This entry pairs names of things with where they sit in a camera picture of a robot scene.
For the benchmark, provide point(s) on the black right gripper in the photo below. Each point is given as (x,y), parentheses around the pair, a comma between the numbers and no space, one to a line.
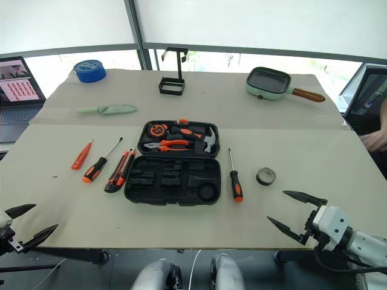
(322,241)

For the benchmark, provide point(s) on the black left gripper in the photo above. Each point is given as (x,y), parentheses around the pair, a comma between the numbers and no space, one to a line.
(5,243)

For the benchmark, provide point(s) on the orange tester screwdriver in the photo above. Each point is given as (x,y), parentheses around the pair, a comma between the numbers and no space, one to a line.
(80,158)

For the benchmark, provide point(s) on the orange black utility knife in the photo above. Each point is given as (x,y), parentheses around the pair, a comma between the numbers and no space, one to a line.
(119,172)

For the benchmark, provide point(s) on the person bare forearm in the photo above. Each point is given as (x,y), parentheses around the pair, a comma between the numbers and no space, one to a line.
(375,140)

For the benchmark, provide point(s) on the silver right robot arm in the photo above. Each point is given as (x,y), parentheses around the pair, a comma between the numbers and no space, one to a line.
(369,244)

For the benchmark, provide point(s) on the black tool case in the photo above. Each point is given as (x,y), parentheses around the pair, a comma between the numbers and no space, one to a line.
(169,193)

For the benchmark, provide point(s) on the black table base leg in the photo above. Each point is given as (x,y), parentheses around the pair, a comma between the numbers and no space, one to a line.
(75,255)
(296,256)

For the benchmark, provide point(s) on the black electrical tape roll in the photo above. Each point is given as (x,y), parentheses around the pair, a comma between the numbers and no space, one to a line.
(266,179)

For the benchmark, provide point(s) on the grey rounded leg cover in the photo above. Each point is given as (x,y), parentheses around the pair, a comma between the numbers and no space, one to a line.
(226,272)
(154,275)

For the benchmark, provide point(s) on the person in black shirt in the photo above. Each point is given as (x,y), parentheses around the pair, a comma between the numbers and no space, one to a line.
(381,163)

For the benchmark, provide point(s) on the black mesh chair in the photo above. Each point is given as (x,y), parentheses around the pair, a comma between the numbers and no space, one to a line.
(366,99)

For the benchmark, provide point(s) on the green square frying pan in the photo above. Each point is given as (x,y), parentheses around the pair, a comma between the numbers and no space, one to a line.
(267,83)

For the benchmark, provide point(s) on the open laptop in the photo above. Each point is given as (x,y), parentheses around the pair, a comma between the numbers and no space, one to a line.
(18,84)

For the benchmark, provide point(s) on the green knife in sheath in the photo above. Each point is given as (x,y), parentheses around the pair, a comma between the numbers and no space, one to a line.
(116,109)

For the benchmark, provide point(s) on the orange black tape measure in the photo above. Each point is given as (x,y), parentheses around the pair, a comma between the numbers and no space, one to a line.
(158,130)

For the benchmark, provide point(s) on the blue tape roll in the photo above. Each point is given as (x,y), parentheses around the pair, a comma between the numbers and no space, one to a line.
(90,74)

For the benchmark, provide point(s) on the black metal stand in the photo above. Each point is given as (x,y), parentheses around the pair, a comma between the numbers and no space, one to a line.
(170,92)

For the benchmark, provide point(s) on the white window blind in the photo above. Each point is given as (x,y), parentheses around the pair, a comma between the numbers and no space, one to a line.
(257,21)
(60,21)

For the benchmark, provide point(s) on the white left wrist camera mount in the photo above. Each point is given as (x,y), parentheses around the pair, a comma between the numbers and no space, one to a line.
(4,222)

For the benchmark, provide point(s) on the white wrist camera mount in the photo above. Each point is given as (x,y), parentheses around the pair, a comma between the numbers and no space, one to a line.
(4,222)
(331,222)

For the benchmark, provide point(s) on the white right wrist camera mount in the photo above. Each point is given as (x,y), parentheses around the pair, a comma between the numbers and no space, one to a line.
(331,222)

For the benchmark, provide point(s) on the grey window frame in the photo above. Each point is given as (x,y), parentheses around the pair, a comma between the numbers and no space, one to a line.
(133,18)

